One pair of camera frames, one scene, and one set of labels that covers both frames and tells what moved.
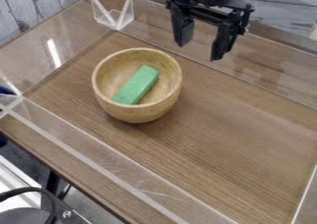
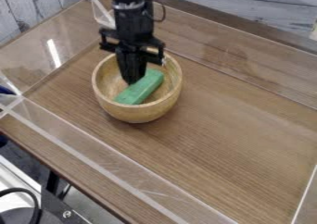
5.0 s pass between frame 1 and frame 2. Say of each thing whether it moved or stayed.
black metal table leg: stayed
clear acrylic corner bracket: stayed
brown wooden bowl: stayed
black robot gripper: moved
